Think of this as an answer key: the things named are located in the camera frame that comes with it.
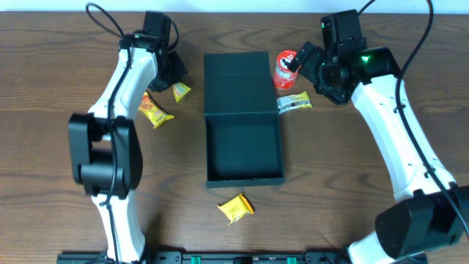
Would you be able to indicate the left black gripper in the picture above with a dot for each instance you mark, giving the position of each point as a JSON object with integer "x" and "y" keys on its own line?
{"x": 175, "y": 70}

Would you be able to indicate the red Pringles can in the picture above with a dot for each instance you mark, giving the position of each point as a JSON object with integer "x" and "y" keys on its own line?
{"x": 283, "y": 77}

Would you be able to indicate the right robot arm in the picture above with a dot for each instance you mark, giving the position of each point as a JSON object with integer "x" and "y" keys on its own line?
{"x": 431, "y": 209}

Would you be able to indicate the silver yellow snack packet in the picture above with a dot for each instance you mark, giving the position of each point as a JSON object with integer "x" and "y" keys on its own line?
{"x": 293, "y": 102}

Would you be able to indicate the yellow chocolate wafer packet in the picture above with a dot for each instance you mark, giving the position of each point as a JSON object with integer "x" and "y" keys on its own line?
{"x": 180, "y": 90}

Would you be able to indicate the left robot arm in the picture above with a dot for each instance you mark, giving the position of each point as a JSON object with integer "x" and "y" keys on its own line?
{"x": 104, "y": 148}

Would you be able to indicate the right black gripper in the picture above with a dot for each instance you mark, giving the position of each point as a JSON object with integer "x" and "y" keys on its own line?
{"x": 312, "y": 61}

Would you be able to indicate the dark green open box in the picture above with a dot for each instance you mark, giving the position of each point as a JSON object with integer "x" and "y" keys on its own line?
{"x": 243, "y": 135}

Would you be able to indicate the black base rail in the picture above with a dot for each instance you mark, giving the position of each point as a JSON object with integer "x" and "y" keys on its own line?
{"x": 225, "y": 258}

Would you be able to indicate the yellow orange snack packet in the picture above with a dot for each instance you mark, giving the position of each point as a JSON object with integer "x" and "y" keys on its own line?
{"x": 154, "y": 113}

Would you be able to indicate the small yellow snack packet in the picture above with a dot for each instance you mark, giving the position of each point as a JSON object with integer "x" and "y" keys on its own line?
{"x": 236, "y": 208}

